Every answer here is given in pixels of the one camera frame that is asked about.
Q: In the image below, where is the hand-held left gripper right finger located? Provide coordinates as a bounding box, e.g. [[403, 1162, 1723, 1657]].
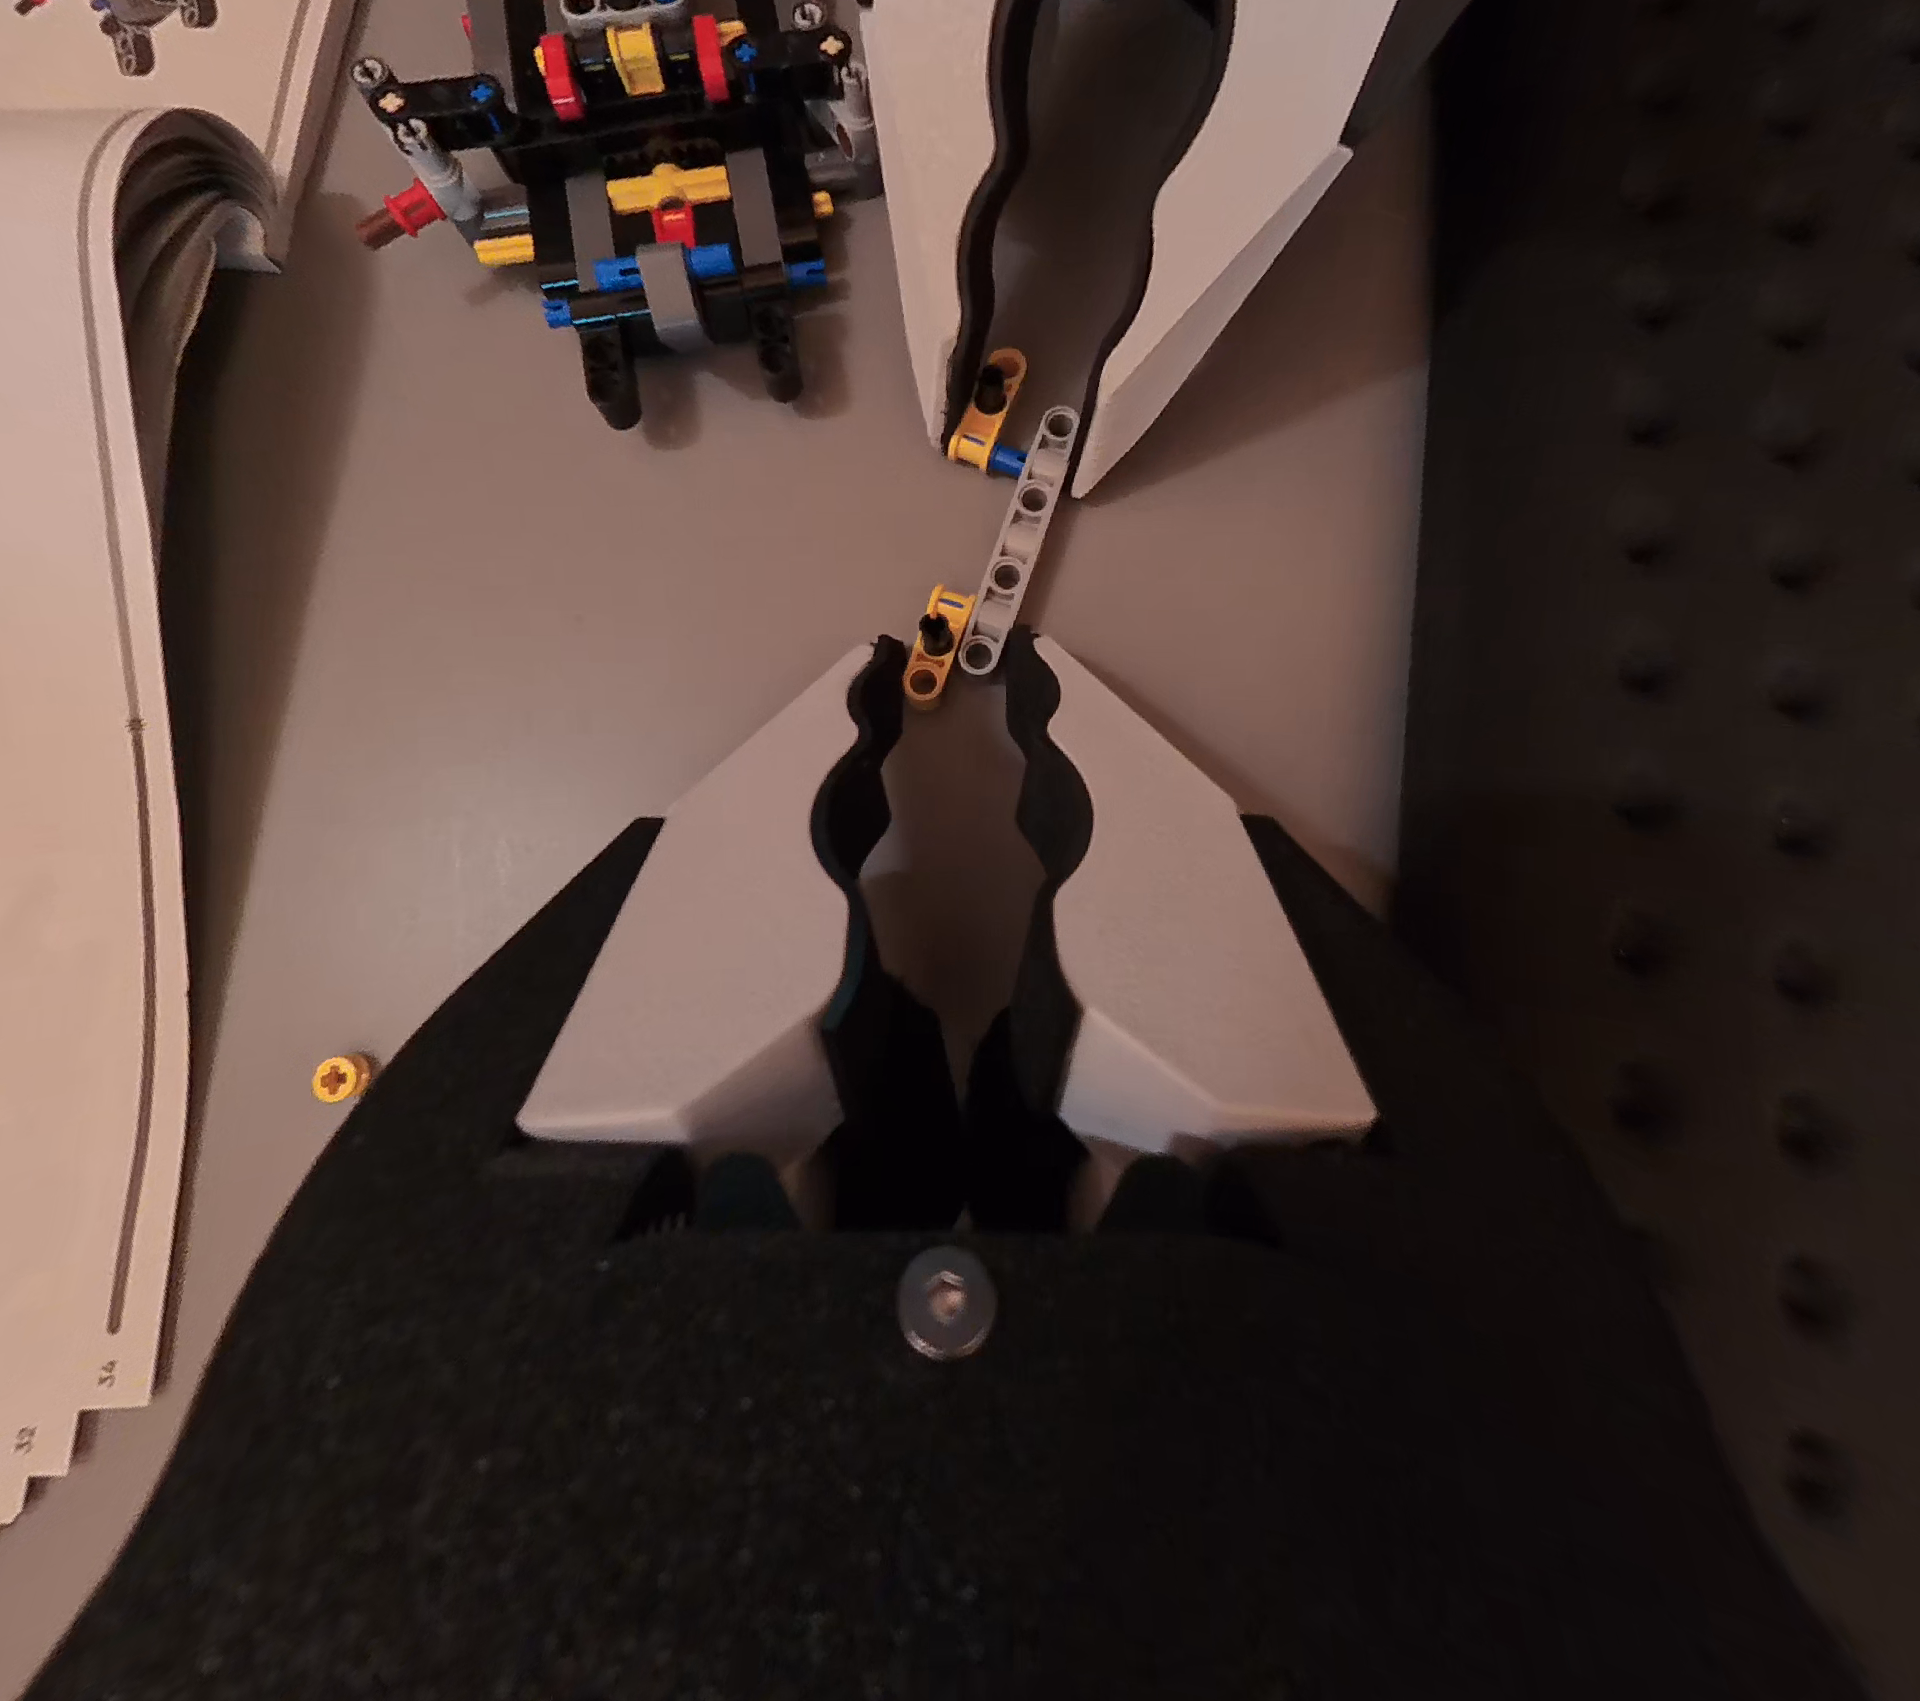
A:
[[1013, 628, 1378, 1224]]

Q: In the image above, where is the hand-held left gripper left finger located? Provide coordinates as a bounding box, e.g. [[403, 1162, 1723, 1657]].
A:
[[517, 638, 911, 1224]]

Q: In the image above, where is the yellow lego connector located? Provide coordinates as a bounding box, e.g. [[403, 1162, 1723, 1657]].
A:
[[945, 349, 1031, 472], [901, 587, 980, 713]]

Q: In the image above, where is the short grey lego beam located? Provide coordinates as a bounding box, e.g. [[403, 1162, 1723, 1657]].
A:
[[957, 406, 1082, 678]]

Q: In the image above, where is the lego chassis model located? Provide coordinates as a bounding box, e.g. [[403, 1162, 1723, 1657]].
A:
[[353, 0, 889, 430]]

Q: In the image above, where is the black perforated mat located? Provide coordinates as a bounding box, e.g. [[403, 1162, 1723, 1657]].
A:
[[1386, 0, 1920, 1701]]

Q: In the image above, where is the open instruction booklet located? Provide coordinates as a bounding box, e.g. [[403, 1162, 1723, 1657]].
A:
[[0, 0, 422, 1523]]

